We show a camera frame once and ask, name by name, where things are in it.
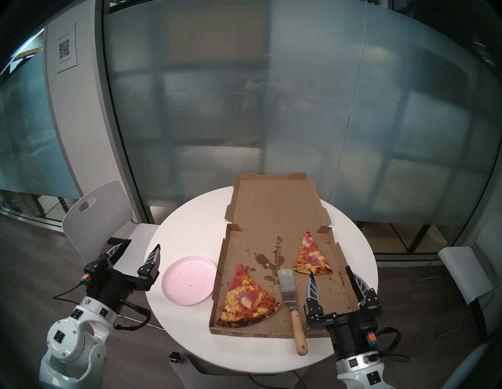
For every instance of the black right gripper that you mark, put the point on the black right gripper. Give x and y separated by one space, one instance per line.
347 333

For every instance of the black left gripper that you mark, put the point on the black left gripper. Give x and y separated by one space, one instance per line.
113 290

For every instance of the large ham pineapple pizza slice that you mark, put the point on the large ham pineapple pizza slice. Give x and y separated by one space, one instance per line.
243 302

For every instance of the small ham pineapple pizza slice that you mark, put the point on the small ham pineapple pizza slice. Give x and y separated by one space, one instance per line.
311 259

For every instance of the pink plastic plate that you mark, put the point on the pink plastic plate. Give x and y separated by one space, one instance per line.
188 280

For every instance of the open brown cardboard pizza box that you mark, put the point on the open brown cardboard pizza box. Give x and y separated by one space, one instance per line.
274 211

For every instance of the black star knob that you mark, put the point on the black star knob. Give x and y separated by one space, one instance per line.
175 357

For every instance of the white plastic chair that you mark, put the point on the white plastic chair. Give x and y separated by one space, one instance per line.
462 270

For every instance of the white QR code paper sign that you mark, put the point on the white QR code paper sign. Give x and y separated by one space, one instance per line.
64 59

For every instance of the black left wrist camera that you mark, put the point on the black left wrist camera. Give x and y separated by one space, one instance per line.
92 269

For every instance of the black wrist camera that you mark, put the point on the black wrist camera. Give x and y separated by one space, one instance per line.
92 269
370 333

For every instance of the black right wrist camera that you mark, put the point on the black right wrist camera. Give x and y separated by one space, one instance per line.
370 333

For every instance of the black metal shelf frame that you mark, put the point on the black metal shelf frame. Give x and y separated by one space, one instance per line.
421 238
63 206

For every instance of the grey metal base plate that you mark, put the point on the grey metal base plate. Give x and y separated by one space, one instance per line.
196 376

